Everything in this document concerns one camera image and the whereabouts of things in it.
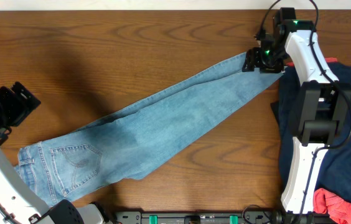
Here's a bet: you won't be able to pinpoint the red pink garment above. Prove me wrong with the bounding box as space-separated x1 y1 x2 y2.
286 57 351 224

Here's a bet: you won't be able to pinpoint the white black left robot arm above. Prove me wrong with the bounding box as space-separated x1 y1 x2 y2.
0 82 110 224

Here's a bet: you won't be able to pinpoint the dark navy garment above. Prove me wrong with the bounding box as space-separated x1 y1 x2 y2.
276 61 351 214

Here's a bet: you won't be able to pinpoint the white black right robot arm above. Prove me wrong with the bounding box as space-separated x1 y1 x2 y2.
242 7 351 215

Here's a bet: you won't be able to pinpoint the black rail with green clips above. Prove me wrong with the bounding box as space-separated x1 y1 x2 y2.
115 211 272 224

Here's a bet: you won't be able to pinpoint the light blue denim jeans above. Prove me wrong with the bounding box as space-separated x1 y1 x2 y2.
15 54 280 206

